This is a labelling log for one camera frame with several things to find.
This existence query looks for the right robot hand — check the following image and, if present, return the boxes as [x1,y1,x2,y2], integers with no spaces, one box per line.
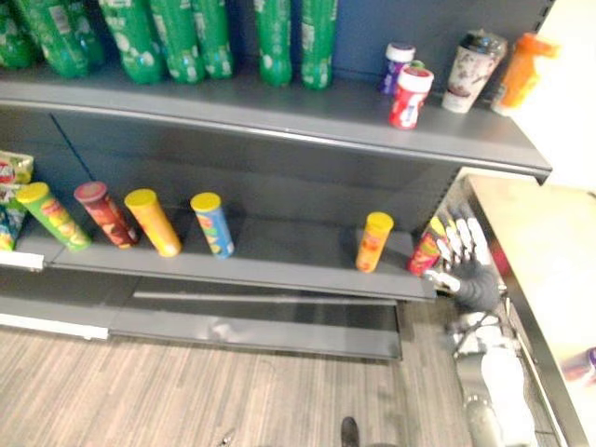
[423,214,503,313]

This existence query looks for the red chips can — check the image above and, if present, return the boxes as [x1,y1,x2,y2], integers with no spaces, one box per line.
[406,216,449,278]

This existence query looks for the red gum jar white lid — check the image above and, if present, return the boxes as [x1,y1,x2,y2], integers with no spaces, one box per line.
[388,64,435,131]

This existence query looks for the grey metal shelf board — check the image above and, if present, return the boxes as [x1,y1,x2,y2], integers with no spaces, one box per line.
[0,62,554,185]
[13,204,439,303]

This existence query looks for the grey metal base shelf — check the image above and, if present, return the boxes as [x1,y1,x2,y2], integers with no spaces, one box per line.
[0,267,404,361]

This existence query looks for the purple gum jar white lid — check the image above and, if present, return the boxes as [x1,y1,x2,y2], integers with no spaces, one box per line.
[378,42,416,97]

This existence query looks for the blue chips can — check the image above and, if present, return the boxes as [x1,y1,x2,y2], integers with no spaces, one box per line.
[189,192,236,260]

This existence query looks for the yellow orange chips can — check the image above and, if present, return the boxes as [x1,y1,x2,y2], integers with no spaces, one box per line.
[124,188,183,258]

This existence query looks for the maroon chips can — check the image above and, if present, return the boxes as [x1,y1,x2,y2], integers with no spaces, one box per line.
[74,181,142,250]

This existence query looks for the green chips can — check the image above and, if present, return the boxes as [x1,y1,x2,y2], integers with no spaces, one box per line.
[16,182,93,253]

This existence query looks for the beige counter with metal edge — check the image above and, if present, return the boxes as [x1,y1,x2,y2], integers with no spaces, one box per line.
[465,174,596,447]

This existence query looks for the wrapped drink cup black lid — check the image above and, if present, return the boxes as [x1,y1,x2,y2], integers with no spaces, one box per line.
[440,29,508,115]

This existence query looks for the orange plastic bottle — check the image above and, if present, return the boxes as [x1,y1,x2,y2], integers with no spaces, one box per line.
[491,32,562,117]

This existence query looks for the green soda bottle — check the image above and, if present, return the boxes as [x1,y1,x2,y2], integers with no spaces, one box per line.
[253,0,294,88]
[149,0,207,86]
[0,0,38,71]
[13,0,92,79]
[98,0,167,86]
[299,0,338,91]
[69,0,106,71]
[191,0,235,80]

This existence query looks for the white price label strip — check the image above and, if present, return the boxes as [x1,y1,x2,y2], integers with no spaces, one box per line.
[0,250,46,272]
[0,312,110,342]

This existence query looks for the green blue snack bag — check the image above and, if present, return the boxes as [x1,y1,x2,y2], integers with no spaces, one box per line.
[0,183,30,253]

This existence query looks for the green red snack bag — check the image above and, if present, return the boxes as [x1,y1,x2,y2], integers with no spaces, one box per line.
[0,150,35,186]

